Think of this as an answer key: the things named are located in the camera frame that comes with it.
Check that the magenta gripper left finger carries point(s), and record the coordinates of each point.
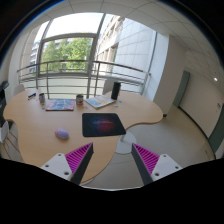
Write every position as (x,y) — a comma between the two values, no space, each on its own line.
(70,166)

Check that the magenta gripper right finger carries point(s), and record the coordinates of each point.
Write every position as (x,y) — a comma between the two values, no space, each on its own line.
(152,166)

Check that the pink computer mouse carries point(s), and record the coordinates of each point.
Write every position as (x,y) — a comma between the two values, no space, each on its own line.
(61,133)

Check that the black galaxy mouse pad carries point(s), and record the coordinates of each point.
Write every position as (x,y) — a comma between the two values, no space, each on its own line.
(101,125)

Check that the white table base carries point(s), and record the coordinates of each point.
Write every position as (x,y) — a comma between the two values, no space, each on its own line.
(124,144)

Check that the red blue book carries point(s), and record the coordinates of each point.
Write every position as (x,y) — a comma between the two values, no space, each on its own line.
(60,105)

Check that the red white mug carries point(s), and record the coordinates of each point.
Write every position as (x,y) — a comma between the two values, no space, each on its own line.
(79,99)

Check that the open light magazine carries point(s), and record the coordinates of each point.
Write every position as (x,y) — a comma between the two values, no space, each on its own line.
(99,101)

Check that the grey patterned cup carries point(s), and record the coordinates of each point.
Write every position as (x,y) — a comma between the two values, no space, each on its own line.
(42,98)

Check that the small dark blue object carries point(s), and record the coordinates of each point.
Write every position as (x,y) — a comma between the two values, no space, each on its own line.
(31,96)

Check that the black cylindrical speaker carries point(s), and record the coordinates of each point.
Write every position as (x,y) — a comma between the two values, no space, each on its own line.
(115,90)

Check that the grey chair behind table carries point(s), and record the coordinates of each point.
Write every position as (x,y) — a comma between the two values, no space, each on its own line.
(108,86)

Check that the green door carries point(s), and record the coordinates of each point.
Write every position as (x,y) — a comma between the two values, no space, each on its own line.
(182,88)

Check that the metal balcony railing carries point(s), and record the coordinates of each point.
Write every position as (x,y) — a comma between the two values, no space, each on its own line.
(68,78)

